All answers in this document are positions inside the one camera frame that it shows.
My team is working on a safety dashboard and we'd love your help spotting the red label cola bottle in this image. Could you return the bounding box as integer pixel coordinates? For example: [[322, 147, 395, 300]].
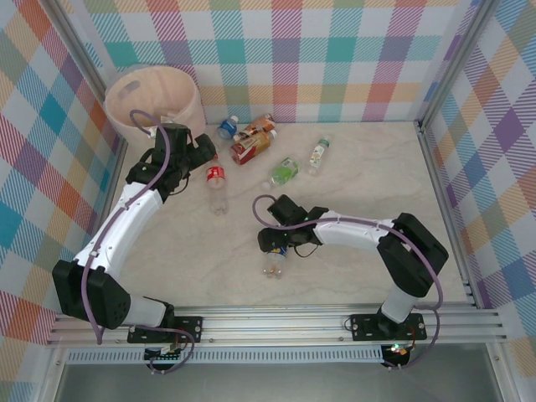
[[204, 154, 230, 217]]

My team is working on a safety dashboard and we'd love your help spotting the blue yellow label cola bottle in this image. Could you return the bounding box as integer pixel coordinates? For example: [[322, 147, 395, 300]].
[[261, 245, 291, 280]]

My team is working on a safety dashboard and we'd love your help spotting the blue label white cap bottle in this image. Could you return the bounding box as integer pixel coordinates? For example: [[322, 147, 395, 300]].
[[211, 115, 240, 147]]

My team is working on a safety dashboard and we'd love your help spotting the green label plastic bottle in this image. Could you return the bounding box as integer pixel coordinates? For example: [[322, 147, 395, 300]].
[[261, 157, 302, 189]]

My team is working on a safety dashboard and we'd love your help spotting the red and gold drink carton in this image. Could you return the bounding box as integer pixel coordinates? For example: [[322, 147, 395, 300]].
[[229, 134, 272, 167]]

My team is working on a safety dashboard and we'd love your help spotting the brown label plastic bottle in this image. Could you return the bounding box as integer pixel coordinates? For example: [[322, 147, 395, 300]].
[[239, 112, 277, 137]]

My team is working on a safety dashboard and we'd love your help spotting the green cap white label bottle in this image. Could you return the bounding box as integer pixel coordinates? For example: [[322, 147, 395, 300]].
[[307, 136, 333, 177]]

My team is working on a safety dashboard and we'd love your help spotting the tan drink white cap bottle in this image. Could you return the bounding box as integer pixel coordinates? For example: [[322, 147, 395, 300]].
[[234, 128, 280, 148]]

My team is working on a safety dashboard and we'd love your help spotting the grey metal panel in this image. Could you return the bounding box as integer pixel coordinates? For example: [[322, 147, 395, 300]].
[[54, 362, 503, 402]]

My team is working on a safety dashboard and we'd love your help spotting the small black controller board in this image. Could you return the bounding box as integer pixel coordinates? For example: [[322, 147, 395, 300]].
[[383, 343, 412, 366], [143, 346, 188, 363]]

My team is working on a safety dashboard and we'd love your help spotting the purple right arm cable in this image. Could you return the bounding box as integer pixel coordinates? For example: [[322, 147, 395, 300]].
[[252, 194, 445, 372]]

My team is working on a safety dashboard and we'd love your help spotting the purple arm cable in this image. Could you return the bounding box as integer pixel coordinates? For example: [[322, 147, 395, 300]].
[[82, 109, 194, 375], [252, 194, 445, 372]]

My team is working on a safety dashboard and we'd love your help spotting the aluminium mounting rail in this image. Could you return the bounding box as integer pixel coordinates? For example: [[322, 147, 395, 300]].
[[45, 305, 508, 347]]

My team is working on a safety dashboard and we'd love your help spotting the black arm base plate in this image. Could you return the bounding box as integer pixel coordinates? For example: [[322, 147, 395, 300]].
[[349, 312, 428, 343], [126, 316, 204, 344]]

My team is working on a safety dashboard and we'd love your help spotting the white slotted cable duct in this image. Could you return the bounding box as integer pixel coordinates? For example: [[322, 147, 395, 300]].
[[66, 346, 384, 364]]

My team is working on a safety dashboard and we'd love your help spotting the aluminium frame post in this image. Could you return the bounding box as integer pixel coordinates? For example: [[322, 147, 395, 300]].
[[39, 0, 111, 98], [418, 0, 503, 131]]

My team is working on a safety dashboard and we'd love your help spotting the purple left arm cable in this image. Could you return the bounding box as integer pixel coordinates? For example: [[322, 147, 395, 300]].
[[82, 109, 194, 375]]

